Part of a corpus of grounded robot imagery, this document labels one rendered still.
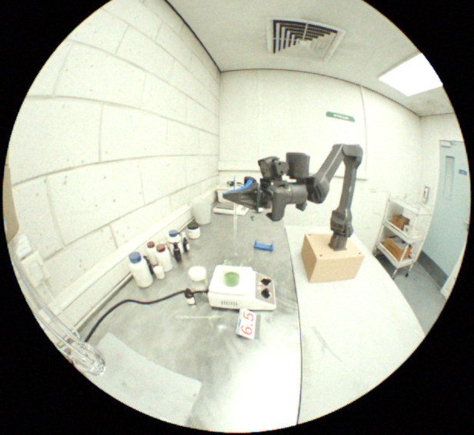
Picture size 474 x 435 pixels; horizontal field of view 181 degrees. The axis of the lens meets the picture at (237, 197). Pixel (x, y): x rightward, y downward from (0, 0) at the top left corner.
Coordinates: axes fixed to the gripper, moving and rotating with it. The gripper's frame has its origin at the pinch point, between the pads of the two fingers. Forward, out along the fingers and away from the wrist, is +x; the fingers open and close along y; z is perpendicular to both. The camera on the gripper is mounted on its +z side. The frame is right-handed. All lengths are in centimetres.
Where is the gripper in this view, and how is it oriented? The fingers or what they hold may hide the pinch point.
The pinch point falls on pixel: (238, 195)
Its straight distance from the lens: 34.3
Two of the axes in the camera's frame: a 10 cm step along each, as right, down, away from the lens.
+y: 2.5, 2.5, -9.3
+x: -9.7, 0.4, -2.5
